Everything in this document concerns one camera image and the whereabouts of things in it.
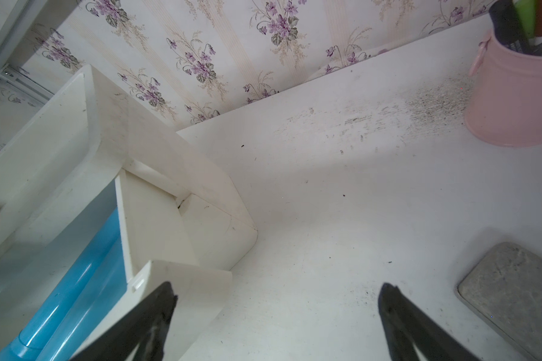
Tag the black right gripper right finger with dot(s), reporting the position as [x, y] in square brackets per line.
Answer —
[409, 332]

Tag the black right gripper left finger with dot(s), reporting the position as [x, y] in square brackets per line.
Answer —
[141, 334]

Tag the blue toy microphone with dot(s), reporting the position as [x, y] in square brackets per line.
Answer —
[98, 298]
[37, 333]

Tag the white top drawer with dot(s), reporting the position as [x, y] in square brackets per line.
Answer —
[156, 249]

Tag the white plastic drawer cabinet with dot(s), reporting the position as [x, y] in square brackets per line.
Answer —
[79, 143]

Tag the grey stone slab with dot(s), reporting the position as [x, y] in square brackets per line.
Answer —
[504, 289]

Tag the pink metal pen bucket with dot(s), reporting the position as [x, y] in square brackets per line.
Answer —
[506, 103]

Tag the black marker pen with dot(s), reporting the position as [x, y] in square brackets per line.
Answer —
[507, 27]

